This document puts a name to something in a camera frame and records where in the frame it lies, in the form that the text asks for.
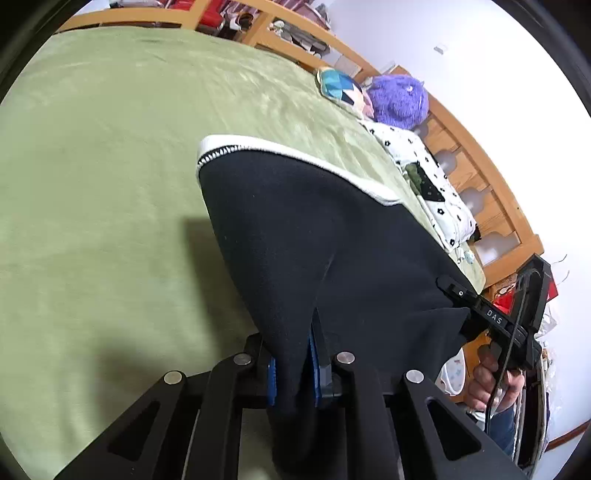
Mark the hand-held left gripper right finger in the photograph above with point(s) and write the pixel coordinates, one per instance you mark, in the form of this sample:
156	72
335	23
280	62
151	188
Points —
316	369

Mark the white star patterned bucket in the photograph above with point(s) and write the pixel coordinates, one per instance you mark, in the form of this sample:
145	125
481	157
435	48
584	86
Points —
455	376

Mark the red chair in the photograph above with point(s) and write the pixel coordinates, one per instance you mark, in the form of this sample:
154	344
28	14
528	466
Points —
214	18

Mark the red plastic bag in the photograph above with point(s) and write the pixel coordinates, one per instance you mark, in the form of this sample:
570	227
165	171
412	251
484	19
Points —
505	303

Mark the white wall switch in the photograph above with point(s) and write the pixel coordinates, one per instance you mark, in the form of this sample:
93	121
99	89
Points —
441	48

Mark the white flowered pillow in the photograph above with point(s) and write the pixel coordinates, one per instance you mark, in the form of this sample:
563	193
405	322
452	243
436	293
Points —
411	147

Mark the green fleece blanket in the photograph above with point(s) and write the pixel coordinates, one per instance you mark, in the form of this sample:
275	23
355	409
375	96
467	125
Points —
115	184

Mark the person's right forearm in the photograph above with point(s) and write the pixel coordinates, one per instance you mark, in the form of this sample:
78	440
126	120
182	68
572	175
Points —
503	431

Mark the person's right hand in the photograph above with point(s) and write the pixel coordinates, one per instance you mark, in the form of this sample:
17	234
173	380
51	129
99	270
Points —
482	387

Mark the purple plush toy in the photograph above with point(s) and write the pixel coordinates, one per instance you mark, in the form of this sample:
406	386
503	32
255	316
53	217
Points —
397	99

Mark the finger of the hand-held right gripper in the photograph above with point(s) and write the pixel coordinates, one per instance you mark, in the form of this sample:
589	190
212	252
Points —
457	291

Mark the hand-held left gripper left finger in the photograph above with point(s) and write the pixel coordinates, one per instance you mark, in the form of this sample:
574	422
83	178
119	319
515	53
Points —
272	383

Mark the black pants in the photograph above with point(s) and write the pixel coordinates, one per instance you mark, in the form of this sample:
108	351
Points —
300	230

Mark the geometric patterned cushion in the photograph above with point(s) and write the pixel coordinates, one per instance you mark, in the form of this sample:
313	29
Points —
339	87

